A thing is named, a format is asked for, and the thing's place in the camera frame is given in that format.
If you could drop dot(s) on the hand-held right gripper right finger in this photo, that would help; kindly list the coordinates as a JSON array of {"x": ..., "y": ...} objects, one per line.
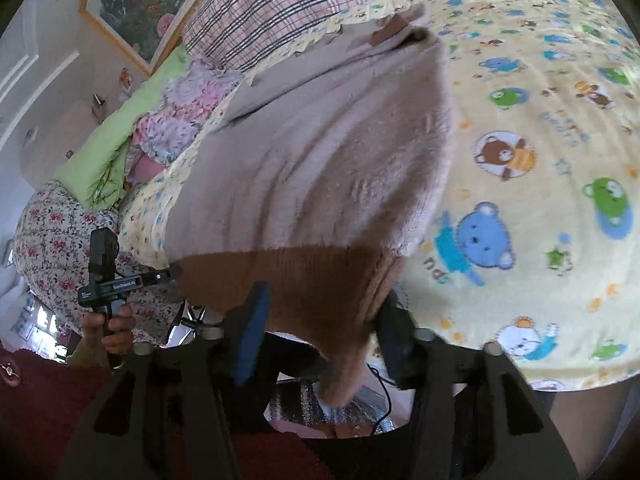
[{"x": 396, "y": 342}]

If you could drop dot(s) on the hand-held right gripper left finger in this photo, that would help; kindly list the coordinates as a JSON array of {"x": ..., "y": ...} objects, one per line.
[{"x": 252, "y": 332}]

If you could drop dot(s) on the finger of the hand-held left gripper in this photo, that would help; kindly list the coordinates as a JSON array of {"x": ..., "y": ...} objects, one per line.
[{"x": 165, "y": 276}]

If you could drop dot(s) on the beige sweater with brown hem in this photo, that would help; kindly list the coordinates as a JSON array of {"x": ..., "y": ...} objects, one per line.
[{"x": 310, "y": 160}]

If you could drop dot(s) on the person's left forearm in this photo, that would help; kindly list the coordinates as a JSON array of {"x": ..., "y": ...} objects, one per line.
[{"x": 87, "y": 358}]

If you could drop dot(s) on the person's left hand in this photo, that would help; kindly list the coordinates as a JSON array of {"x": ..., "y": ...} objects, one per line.
[{"x": 117, "y": 335}]

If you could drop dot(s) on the red floral bed sheet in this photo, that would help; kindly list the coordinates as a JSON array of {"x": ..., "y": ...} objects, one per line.
[{"x": 55, "y": 240}]

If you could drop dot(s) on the green pillow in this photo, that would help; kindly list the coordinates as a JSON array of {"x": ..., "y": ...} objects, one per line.
[{"x": 100, "y": 160}]

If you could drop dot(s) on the dark red cloth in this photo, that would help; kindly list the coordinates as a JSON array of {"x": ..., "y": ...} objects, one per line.
[{"x": 40, "y": 410}]

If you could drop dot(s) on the pastel floral cloth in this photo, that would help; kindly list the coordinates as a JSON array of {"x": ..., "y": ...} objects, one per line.
[{"x": 185, "y": 100}]

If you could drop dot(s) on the yellow bear printed blanket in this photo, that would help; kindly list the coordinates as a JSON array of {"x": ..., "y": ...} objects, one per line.
[{"x": 550, "y": 135}]

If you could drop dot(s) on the framed landscape painting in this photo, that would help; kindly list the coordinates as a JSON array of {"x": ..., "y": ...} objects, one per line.
[{"x": 140, "y": 0}]

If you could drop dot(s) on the plaid pink pillow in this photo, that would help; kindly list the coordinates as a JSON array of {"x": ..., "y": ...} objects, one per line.
[{"x": 260, "y": 10}]

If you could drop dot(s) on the wall hook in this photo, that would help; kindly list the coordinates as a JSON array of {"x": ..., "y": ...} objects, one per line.
[{"x": 97, "y": 101}]

